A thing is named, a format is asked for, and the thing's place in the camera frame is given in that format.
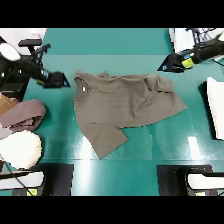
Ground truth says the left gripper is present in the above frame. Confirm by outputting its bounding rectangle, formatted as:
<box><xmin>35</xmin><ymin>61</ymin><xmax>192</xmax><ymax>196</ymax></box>
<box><xmin>41</xmin><ymin>71</ymin><xmax>72</xmax><ymax>90</ymax></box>

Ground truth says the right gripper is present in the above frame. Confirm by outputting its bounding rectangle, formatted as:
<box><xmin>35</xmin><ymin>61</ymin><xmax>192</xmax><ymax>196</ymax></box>
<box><xmin>157</xmin><ymin>52</ymin><xmax>187</xmax><ymax>74</ymax></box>

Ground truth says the mauve brown garment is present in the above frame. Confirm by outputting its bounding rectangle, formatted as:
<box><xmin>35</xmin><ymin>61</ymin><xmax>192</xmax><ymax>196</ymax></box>
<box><xmin>0</xmin><ymin>99</ymin><xmax>47</xmax><ymax>133</ymax></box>

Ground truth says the tan brown garment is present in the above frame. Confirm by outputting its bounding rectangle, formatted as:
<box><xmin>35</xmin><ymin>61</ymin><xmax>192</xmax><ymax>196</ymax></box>
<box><xmin>0</xmin><ymin>94</ymin><xmax>20</xmax><ymax>117</ymax></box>

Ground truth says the olive brown T-shirt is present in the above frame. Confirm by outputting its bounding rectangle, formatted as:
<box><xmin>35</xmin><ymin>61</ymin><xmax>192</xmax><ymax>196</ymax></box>
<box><xmin>72</xmin><ymin>70</ymin><xmax>189</xmax><ymax>161</ymax></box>

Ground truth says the cream white garment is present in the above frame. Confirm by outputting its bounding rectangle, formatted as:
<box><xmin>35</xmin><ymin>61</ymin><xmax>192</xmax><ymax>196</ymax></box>
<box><xmin>0</xmin><ymin>130</ymin><xmax>43</xmax><ymax>170</ymax></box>

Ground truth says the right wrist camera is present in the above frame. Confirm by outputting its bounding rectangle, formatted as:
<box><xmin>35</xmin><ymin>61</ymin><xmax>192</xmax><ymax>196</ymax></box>
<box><xmin>186</xmin><ymin>27</ymin><xmax>215</xmax><ymax>51</ymax></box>

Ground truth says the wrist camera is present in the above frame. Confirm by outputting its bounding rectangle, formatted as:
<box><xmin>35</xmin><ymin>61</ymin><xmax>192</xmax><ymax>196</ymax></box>
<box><xmin>186</xmin><ymin>27</ymin><xmax>215</xmax><ymax>51</ymax></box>
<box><xmin>17</xmin><ymin>38</ymin><xmax>52</xmax><ymax>66</ymax></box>

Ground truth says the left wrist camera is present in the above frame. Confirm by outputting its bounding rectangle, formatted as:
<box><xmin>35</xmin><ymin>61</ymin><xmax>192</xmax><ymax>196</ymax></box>
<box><xmin>17</xmin><ymin>38</ymin><xmax>52</xmax><ymax>66</ymax></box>

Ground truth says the black cable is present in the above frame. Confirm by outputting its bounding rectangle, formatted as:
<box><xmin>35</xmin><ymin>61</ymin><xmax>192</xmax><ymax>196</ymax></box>
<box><xmin>0</xmin><ymin>155</ymin><xmax>36</xmax><ymax>197</ymax></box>

